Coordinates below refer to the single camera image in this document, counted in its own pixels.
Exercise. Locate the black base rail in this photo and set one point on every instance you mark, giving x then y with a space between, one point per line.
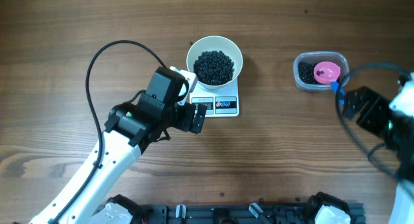
319 208

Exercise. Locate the black beans in bowl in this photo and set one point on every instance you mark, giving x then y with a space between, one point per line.
214 68

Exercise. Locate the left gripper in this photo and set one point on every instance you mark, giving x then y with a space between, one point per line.
186 124

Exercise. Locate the clear plastic container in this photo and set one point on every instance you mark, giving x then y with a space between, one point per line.
314 58

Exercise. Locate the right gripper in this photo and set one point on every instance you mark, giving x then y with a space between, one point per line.
378 105

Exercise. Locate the white digital kitchen scale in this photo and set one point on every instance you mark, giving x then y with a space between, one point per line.
223 102

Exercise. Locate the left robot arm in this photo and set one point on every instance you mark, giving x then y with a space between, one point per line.
129 130

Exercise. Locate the pink scoop blue handle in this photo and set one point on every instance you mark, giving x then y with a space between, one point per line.
327 73

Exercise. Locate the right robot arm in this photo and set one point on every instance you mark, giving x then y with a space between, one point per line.
392 121

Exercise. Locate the white bowl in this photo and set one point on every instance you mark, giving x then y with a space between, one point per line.
217 43

